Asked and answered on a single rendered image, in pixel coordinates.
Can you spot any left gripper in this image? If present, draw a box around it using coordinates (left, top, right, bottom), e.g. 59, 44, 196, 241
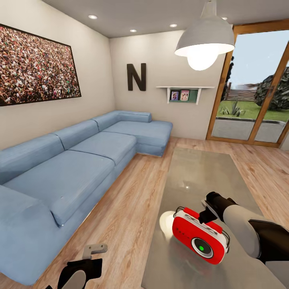
86, 258, 102, 281

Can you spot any radio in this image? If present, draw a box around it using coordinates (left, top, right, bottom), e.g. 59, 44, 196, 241
172, 208, 230, 265

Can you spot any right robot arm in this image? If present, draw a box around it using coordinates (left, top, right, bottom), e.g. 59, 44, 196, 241
199, 192, 289, 289

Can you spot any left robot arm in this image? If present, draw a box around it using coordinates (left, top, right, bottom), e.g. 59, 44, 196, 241
46, 243, 108, 289

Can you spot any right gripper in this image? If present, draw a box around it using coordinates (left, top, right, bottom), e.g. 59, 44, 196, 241
199, 208, 218, 224

